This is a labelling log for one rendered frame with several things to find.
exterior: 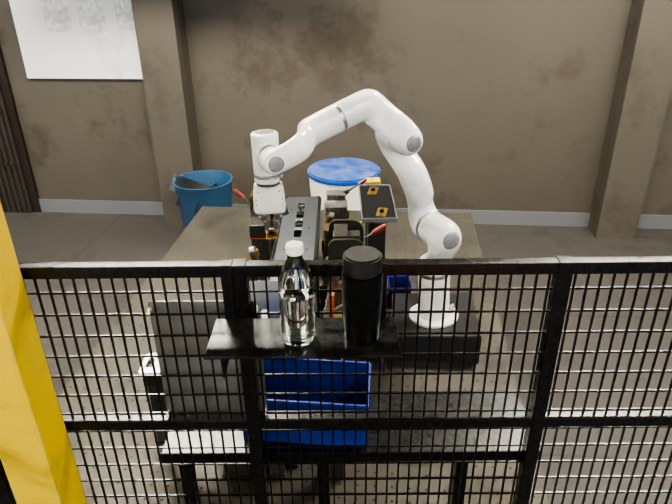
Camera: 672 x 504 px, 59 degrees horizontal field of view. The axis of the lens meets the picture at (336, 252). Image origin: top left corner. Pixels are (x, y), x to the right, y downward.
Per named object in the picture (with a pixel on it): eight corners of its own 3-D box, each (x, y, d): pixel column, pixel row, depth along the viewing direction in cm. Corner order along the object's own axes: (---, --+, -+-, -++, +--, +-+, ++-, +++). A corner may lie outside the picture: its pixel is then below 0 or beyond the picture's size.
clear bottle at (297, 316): (283, 328, 117) (277, 236, 108) (316, 328, 117) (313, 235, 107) (280, 348, 111) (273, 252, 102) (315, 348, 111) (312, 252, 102)
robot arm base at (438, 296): (452, 301, 241) (453, 260, 234) (463, 326, 224) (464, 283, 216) (405, 305, 241) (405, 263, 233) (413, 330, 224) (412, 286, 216)
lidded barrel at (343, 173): (378, 234, 487) (380, 157, 458) (378, 265, 440) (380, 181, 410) (313, 233, 491) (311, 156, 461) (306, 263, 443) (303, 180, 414)
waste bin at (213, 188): (245, 232, 494) (239, 165, 468) (229, 257, 454) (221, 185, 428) (188, 229, 501) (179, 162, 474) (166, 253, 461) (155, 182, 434)
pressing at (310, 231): (278, 198, 296) (278, 195, 295) (324, 197, 296) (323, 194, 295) (237, 375, 173) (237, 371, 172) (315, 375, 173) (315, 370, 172)
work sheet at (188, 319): (168, 416, 136) (147, 300, 122) (268, 415, 136) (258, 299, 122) (166, 422, 134) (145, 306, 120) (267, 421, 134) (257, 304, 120)
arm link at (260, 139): (284, 175, 184) (276, 167, 192) (282, 133, 178) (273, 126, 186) (258, 179, 181) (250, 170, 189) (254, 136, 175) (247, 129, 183)
